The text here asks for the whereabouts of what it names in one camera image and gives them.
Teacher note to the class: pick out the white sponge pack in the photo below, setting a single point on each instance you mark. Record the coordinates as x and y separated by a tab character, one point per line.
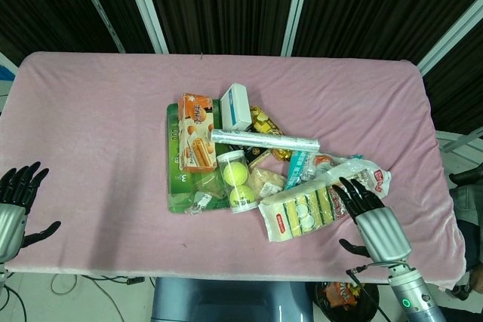
298	212

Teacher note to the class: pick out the yellow tennis ball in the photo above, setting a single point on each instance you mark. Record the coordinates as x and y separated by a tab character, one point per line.
234	173
240	197

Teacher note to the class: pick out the clear packet with green cake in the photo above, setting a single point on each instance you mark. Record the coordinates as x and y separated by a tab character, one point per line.
205	192

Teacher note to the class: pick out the grey cloth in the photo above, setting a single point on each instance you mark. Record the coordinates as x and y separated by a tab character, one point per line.
469	205

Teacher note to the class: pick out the black packet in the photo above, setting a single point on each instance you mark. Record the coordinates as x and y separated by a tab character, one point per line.
256	155

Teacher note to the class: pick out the black curtain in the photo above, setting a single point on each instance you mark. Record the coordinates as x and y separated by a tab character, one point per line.
222	1
377	5

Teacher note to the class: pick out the orange snack bag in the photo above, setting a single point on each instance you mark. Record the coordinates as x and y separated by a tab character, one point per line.
339	295

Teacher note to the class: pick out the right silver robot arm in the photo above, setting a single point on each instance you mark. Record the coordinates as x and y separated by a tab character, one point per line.
413	292

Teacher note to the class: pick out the silver foil roll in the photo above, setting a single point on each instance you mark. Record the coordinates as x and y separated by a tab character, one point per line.
264	140

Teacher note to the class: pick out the clear tennis ball tube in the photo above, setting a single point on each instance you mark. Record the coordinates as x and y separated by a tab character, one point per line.
235	182

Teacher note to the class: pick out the white and blue box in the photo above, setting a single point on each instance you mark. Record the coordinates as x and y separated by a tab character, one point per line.
234	109

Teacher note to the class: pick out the white frame post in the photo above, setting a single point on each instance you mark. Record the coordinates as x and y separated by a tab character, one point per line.
451	37
99	7
298	7
145	7

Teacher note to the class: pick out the flat green box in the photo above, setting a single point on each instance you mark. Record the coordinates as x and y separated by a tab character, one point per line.
174	171

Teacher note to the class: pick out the black bin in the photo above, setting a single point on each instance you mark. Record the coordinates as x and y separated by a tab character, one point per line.
371	299

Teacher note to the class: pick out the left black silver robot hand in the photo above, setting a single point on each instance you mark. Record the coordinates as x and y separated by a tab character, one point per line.
13	224

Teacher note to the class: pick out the yellow snack packet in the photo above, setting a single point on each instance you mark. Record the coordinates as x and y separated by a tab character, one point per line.
266	122

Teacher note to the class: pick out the white bag with red logo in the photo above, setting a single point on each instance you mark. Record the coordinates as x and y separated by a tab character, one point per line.
373	178

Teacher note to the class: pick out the orange and white snack packet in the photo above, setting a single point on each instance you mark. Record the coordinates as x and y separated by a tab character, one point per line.
323	161

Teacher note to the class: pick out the beige bread packet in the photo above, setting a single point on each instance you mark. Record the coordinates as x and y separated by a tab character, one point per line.
268	182

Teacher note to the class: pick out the teal and white packet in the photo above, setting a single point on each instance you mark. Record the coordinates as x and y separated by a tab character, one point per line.
298	169

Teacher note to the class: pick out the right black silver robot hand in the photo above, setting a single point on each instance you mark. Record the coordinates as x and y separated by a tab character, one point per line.
381	233

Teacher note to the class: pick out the pink tablecloth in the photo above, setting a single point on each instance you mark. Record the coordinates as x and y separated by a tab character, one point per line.
94	141

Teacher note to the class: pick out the orange biscuit box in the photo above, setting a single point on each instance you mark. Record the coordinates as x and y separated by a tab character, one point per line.
196	137

